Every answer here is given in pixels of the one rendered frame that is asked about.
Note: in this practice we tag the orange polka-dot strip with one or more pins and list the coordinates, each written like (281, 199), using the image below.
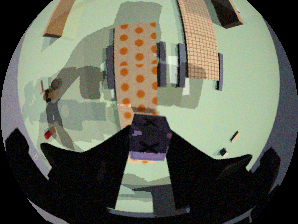
(135, 70)

